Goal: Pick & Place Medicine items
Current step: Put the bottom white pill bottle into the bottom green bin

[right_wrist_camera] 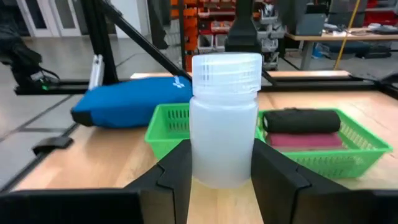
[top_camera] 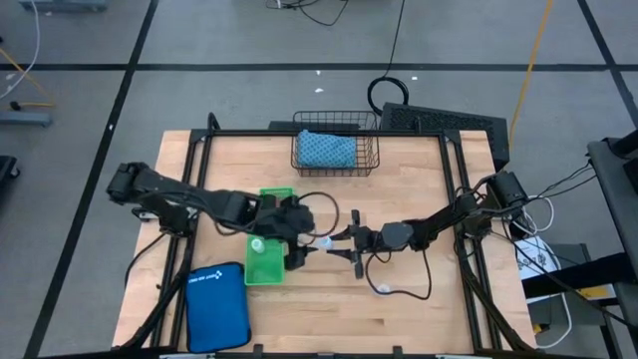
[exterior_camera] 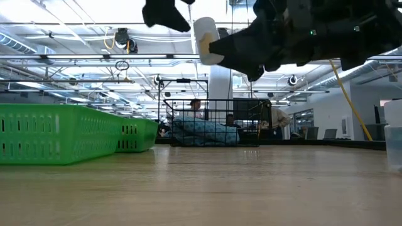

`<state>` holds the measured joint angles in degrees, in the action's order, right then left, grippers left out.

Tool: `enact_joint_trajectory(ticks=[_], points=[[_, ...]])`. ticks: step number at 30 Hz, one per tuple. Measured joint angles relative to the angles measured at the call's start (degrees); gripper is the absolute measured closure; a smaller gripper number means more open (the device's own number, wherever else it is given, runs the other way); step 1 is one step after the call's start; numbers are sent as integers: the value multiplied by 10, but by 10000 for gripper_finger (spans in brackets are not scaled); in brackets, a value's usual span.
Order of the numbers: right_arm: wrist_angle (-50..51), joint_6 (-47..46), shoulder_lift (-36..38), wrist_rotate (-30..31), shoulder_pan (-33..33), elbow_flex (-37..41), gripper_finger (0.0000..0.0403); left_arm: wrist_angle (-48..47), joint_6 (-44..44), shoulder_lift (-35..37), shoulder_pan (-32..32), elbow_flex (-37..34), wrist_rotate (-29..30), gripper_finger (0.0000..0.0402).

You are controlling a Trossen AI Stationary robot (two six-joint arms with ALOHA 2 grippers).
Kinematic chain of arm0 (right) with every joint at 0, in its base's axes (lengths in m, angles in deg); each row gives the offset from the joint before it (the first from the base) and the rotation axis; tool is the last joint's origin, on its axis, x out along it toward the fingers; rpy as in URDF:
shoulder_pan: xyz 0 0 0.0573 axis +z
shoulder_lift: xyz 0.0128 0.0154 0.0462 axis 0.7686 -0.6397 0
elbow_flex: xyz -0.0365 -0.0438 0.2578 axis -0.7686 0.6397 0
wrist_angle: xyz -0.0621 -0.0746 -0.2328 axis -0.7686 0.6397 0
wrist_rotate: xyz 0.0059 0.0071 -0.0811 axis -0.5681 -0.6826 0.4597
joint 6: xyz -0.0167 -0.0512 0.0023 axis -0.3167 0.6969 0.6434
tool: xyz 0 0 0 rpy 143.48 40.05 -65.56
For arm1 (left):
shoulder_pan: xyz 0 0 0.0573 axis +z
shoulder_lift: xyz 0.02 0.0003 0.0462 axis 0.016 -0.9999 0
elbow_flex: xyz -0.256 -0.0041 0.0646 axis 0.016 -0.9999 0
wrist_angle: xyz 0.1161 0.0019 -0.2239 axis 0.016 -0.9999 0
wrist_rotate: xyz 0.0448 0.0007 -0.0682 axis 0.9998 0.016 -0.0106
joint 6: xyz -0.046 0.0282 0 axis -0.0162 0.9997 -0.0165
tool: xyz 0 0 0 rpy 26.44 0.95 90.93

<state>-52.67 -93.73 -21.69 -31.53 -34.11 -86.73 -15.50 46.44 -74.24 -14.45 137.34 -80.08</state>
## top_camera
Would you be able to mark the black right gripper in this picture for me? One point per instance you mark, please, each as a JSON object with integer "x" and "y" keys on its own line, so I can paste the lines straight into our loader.
{"x": 394, "y": 237}

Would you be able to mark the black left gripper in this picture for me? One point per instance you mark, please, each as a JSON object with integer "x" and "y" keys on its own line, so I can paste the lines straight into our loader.
{"x": 284, "y": 219}

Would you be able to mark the white bottle cap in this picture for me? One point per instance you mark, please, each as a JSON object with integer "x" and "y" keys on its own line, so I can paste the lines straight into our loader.
{"x": 257, "y": 245}

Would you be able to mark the blue flower-print cloth pouch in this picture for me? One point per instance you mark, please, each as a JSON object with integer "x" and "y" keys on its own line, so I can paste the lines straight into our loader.
{"x": 326, "y": 149}

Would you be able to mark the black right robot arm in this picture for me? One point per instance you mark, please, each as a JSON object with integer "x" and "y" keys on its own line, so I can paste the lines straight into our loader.
{"x": 458, "y": 214}

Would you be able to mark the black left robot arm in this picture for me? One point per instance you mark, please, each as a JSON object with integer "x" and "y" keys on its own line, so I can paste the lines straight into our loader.
{"x": 164, "y": 187}

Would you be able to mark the green slotted plastic tray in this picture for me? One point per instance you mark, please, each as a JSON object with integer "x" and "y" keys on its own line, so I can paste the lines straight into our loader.
{"x": 266, "y": 269}

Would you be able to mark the blue first aid pouch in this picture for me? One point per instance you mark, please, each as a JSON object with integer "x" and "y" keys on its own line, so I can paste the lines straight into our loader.
{"x": 217, "y": 309}

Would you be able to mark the white printed paper box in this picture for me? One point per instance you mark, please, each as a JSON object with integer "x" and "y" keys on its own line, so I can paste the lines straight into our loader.
{"x": 536, "y": 259}

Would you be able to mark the black side cart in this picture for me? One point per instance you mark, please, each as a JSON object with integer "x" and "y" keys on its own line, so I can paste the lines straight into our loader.
{"x": 618, "y": 199}

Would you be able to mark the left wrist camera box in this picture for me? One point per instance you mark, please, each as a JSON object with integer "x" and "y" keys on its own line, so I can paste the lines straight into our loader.
{"x": 295, "y": 259}

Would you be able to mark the black metal table frame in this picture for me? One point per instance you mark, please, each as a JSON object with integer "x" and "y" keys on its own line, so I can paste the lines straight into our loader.
{"x": 239, "y": 133}

